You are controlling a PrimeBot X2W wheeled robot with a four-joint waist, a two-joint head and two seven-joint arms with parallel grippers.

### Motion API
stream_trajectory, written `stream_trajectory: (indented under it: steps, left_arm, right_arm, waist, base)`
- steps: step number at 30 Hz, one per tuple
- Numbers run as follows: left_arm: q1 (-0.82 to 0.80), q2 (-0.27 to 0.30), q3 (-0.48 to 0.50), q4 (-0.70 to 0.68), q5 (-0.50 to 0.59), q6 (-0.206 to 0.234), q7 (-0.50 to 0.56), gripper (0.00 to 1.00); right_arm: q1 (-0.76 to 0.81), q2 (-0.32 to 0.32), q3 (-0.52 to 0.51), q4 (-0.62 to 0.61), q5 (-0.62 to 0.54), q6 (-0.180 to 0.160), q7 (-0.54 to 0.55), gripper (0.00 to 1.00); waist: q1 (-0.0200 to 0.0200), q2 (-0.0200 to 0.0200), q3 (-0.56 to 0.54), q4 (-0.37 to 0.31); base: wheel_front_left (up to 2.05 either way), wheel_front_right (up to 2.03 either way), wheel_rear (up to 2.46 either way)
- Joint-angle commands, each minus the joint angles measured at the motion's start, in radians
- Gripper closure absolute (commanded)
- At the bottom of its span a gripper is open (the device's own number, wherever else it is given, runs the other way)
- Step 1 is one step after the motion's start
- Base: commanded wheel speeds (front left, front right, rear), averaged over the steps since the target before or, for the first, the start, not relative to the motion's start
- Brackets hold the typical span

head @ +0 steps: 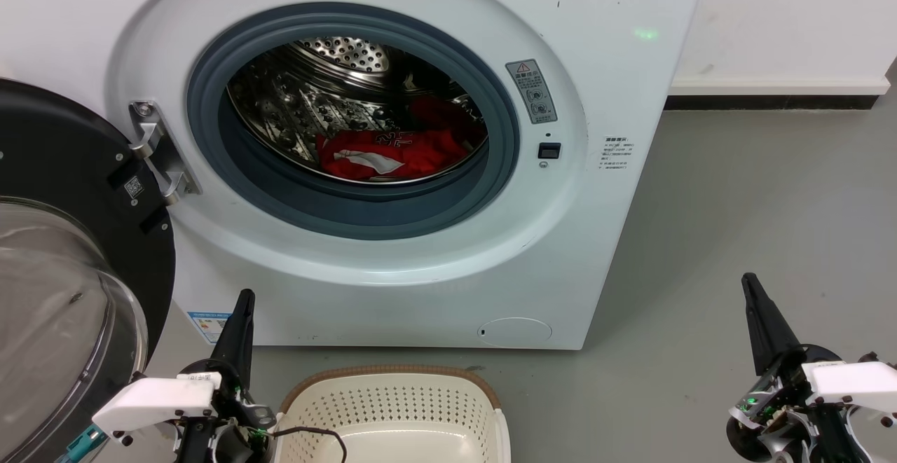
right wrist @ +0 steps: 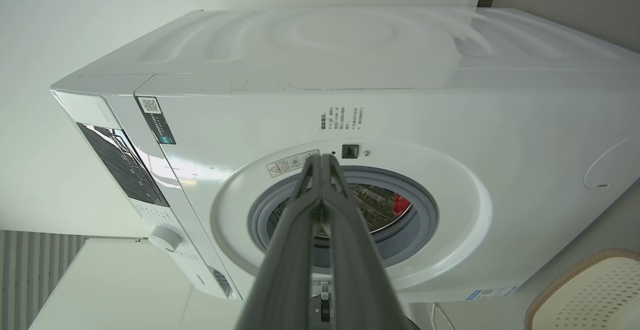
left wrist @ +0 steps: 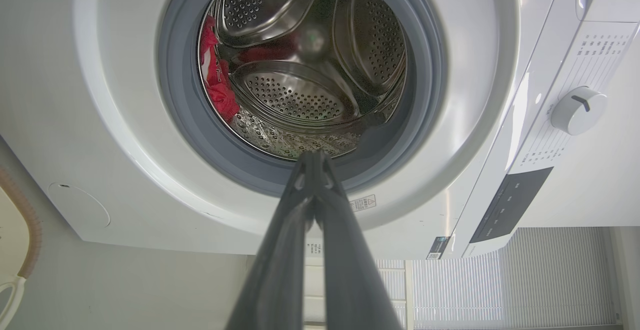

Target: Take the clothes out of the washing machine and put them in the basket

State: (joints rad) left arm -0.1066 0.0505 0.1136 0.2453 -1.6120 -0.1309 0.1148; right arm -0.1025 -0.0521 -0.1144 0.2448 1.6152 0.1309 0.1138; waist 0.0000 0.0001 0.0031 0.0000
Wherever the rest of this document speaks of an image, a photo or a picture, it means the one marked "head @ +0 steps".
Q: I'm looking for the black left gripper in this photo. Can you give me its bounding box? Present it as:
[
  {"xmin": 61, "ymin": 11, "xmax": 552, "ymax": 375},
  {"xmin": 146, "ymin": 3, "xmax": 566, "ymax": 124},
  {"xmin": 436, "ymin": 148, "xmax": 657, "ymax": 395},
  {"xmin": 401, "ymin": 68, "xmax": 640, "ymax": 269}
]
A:
[{"xmin": 175, "ymin": 291, "xmax": 278, "ymax": 463}]

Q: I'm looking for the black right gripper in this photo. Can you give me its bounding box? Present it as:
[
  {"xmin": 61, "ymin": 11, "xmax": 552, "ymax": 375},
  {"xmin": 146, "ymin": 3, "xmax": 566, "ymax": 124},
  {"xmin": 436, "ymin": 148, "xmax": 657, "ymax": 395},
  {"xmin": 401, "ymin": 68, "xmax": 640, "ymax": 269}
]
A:
[{"xmin": 726, "ymin": 273, "xmax": 873, "ymax": 463}]

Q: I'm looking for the red jersey with white print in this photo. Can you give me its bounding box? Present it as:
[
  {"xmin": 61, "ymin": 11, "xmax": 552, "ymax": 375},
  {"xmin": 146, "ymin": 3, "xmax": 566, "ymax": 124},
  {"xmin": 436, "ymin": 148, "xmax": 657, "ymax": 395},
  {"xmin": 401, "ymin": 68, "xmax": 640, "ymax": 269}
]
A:
[{"xmin": 315, "ymin": 95, "xmax": 488, "ymax": 183}]

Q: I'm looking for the cream perforated laundry basket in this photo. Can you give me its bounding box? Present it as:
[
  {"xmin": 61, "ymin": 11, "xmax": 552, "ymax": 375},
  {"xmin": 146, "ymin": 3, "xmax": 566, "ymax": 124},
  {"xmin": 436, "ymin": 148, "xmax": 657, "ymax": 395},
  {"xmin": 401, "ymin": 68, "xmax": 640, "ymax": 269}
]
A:
[{"xmin": 273, "ymin": 365, "xmax": 512, "ymax": 463}]

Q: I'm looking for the stainless steel washing machine drum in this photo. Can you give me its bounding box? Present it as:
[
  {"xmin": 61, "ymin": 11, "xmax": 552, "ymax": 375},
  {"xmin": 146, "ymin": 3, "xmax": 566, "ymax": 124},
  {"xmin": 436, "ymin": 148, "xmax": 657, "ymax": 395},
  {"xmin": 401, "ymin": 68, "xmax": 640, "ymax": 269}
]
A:
[{"xmin": 226, "ymin": 36, "xmax": 490, "ymax": 186}]

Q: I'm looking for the black round washer door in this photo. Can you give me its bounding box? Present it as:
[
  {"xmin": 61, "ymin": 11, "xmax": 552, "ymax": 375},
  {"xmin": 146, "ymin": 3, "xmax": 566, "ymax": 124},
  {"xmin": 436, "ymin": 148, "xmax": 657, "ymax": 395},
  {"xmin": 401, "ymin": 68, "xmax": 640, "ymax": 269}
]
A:
[{"xmin": 0, "ymin": 79, "xmax": 177, "ymax": 463}]

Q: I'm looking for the blue white energy label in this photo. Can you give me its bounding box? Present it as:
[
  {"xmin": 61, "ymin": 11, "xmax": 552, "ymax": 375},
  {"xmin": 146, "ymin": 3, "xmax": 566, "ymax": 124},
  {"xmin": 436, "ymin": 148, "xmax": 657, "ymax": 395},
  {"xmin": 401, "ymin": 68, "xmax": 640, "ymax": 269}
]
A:
[{"xmin": 186, "ymin": 311, "xmax": 233, "ymax": 345}]

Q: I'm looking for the grey rubber door gasket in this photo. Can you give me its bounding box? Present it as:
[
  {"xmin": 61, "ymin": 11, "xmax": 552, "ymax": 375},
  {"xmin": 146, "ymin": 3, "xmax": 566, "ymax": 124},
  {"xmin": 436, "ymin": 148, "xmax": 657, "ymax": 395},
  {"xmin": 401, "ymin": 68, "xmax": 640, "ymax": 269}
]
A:
[{"xmin": 186, "ymin": 2, "xmax": 521, "ymax": 242}]

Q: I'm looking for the white front-load washing machine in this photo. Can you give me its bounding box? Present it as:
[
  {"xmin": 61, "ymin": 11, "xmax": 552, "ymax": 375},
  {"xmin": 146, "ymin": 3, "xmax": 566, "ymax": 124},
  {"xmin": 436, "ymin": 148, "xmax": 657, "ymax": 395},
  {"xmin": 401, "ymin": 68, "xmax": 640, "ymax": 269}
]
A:
[{"xmin": 0, "ymin": 0, "xmax": 710, "ymax": 351}]

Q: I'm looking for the silver metal door hinge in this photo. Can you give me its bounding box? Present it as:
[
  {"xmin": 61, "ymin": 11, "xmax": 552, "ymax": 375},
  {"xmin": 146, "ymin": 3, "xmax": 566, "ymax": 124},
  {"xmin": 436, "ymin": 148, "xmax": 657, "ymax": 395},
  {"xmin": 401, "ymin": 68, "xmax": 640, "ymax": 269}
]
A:
[{"xmin": 129, "ymin": 101, "xmax": 203, "ymax": 206}]

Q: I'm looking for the white and black baseboard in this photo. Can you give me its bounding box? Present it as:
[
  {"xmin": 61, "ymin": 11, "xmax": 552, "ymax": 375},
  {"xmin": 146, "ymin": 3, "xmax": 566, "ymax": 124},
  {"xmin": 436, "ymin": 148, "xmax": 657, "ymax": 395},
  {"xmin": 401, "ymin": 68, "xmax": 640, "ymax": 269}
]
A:
[{"xmin": 664, "ymin": 75, "xmax": 892, "ymax": 111}]

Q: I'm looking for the round white filter cover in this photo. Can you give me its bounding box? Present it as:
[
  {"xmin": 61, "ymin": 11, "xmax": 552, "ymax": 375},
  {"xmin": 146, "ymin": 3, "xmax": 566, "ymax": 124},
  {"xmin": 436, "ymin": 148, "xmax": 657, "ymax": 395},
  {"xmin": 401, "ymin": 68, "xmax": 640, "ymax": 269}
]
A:
[{"xmin": 477, "ymin": 317, "xmax": 554, "ymax": 349}]

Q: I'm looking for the grey warning sticker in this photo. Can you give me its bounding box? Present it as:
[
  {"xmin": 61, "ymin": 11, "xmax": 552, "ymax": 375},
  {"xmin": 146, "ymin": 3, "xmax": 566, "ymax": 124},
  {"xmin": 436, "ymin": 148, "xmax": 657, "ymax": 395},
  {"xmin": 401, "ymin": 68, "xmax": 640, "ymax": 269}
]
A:
[{"xmin": 505, "ymin": 59, "xmax": 559, "ymax": 126}]

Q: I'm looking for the thin black cable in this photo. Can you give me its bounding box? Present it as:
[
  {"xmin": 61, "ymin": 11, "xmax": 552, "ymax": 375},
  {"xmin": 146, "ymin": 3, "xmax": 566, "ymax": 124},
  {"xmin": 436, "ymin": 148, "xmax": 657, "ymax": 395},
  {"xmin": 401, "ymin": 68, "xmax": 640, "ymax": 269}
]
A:
[{"xmin": 269, "ymin": 426, "xmax": 348, "ymax": 463}]

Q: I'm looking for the teal cable connector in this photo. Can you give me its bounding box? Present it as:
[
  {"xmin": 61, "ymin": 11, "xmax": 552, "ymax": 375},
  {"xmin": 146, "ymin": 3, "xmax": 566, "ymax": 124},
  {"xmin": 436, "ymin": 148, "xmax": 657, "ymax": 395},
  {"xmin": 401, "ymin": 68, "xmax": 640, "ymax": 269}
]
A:
[{"xmin": 57, "ymin": 427, "xmax": 107, "ymax": 463}]

